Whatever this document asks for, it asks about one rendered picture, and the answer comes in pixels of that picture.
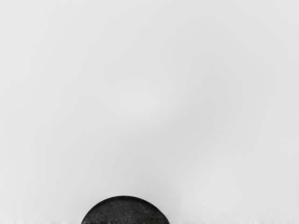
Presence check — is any black round container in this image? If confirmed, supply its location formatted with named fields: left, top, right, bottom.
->
left=81, top=195, right=170, bottom=224

